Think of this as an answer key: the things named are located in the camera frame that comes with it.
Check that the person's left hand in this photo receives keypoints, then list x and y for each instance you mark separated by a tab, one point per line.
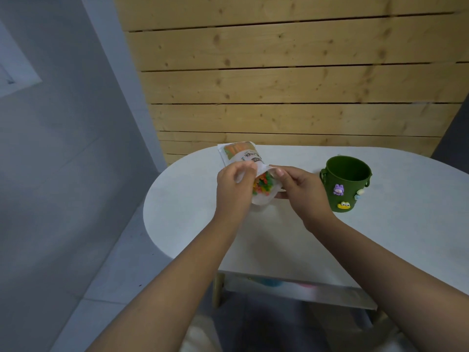
234	194

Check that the person's left forearm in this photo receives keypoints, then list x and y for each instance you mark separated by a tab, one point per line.
176	289

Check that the wooden plank panel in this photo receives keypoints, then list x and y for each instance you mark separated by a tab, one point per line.
293	69

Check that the blue plastic container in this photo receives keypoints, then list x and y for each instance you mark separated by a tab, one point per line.
267	282

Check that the person's right forearm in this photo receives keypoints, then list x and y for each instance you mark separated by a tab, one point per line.
384	282

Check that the white plastic straw packet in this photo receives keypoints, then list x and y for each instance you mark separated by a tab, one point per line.
264	199

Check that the pink plastic container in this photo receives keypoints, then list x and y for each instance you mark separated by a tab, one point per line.
306	286

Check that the dark green cup with charms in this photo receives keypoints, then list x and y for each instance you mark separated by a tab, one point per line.
350	194

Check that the bundle of colourful straws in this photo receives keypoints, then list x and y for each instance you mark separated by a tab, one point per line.
262	185

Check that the wooden table leg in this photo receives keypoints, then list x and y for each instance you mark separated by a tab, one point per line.
218	289

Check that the person's right hand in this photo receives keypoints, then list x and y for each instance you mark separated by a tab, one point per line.
307	197

